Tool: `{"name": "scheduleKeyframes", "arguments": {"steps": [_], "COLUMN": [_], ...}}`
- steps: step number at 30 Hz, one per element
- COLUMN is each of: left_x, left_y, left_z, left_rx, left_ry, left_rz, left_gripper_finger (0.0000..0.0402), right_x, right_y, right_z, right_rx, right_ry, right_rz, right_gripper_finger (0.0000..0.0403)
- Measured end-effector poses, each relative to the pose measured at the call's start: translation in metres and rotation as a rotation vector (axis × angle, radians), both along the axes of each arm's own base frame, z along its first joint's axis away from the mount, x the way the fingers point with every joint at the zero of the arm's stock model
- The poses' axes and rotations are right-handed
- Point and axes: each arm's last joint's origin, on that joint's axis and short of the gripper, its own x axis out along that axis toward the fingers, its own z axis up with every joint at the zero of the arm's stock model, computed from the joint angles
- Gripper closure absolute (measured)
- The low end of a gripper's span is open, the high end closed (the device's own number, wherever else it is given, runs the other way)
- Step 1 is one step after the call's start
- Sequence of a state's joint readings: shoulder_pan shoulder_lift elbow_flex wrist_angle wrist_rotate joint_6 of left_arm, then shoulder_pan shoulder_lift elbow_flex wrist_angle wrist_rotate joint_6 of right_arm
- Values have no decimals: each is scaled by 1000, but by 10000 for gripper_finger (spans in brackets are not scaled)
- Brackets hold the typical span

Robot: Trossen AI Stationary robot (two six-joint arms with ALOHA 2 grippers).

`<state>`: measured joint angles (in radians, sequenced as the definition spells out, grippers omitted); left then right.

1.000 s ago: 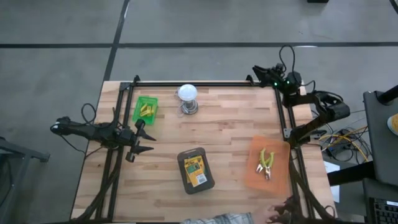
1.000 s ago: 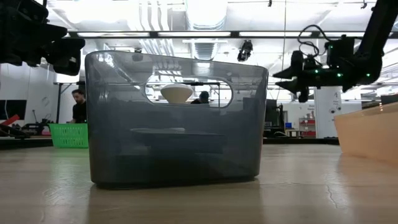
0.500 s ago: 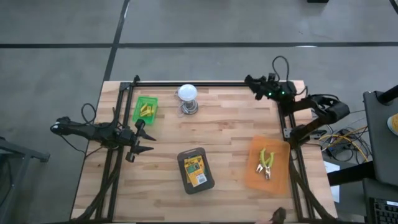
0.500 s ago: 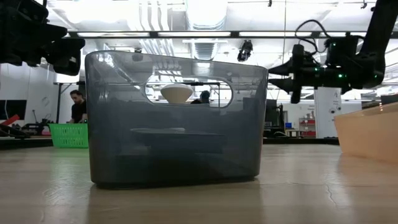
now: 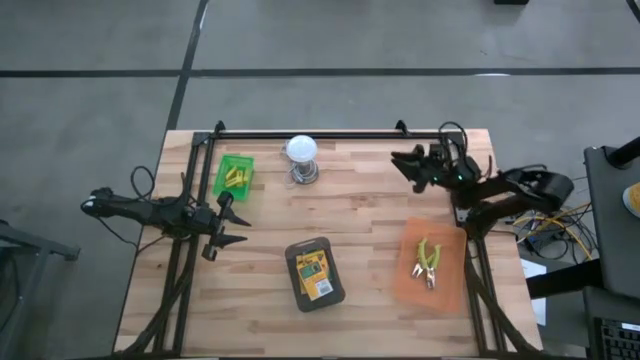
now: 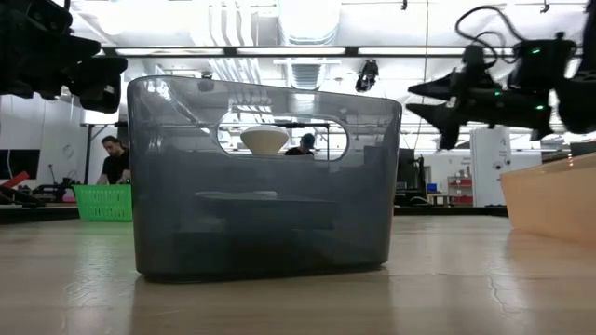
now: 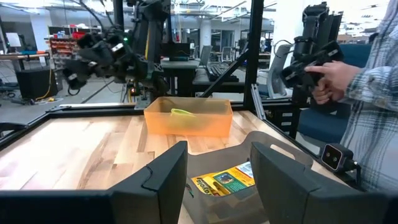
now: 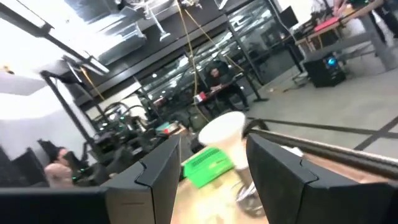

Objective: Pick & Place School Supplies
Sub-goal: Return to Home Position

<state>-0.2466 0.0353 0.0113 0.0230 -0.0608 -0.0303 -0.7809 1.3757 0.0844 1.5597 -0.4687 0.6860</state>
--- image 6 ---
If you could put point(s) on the black overhead camera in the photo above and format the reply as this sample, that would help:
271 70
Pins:
368 74

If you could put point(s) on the green plastic bin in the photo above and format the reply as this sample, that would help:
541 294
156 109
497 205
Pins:
102 202

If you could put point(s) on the red bar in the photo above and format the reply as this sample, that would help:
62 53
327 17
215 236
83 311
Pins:
16 179

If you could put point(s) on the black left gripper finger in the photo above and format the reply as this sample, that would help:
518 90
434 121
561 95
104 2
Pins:
100 86
65 48

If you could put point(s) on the person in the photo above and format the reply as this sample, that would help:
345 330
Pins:
116 165
302 146

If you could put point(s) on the white light bulb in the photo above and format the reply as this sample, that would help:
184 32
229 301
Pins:
264 138

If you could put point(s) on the white cabinet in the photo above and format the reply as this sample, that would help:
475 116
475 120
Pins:
489 167

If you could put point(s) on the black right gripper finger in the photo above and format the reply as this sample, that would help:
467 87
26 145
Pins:
442 86
449 121

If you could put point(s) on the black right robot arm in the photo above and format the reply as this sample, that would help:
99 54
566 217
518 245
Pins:
577 107

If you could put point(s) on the red storage shelf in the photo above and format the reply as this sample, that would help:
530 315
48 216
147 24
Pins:
461 191

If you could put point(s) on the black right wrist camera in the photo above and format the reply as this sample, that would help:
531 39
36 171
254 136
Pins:
473 58

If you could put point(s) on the silver ceiling duct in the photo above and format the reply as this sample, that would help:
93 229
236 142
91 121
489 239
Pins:
309 21

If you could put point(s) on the black monitor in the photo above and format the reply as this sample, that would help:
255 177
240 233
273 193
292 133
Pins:
407 167
21 163

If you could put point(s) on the orange translucent plastic bin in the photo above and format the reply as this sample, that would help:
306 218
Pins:
549 205

